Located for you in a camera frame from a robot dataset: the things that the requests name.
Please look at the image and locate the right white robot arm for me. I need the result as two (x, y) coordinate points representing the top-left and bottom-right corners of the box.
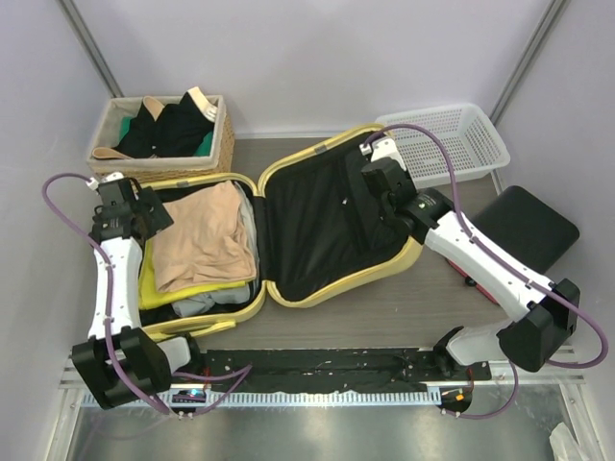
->
(361, 158), (580, 379)

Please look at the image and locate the white plastic mesh basket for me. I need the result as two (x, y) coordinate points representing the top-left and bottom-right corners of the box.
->
(376, 103), (510, 189)

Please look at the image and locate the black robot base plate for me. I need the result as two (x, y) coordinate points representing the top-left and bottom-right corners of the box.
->
(201, 348), (492, 394)

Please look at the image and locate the crumpled white plastic bag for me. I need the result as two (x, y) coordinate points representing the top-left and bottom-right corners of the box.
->
(549, 423), (585, 461)

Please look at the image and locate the white slotted cable duct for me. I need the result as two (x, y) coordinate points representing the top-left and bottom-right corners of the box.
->
(81, 388), (441, 409)

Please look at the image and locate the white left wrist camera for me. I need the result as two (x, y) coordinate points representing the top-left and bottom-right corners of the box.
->
(86, 172), (124, 191)

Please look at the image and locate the beige garment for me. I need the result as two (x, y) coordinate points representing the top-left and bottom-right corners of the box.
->
(151, 181), (257, 293)

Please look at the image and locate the yellow hard-shell suitcase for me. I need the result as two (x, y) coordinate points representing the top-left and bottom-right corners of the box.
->
(140, 124), (423, 342)

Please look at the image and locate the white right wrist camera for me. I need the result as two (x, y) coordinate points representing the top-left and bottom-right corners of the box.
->
(359, 136), (407, 172)

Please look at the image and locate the black clothing in basket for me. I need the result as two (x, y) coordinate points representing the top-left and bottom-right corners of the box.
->
(114, 92), (214, 159)

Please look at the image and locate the woven wicker basket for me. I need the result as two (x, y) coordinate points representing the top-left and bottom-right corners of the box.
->
(86, 86), (234, 182)

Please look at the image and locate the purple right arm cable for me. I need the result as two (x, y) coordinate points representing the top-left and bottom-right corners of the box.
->
(364, 124), (607, 419)

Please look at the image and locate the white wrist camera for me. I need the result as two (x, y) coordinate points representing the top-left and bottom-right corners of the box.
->
(86, 172), (124, 191)
(359, 136), (407, 172)

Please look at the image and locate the black and pink drawer box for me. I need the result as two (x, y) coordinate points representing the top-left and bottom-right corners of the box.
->
(471, 185), (580, 275)

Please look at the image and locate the beige shoe insole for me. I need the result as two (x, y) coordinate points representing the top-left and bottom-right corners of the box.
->
(91, 147), (129, 160)

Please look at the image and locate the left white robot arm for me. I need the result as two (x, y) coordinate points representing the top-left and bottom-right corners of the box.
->
(72, 172), (205, 414)

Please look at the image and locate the green cloth in basket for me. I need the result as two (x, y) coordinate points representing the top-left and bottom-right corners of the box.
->
(119, 116), (213, 157)

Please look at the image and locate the beige item with white tag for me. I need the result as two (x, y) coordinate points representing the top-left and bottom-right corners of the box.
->
(187, 86), (218, 123)

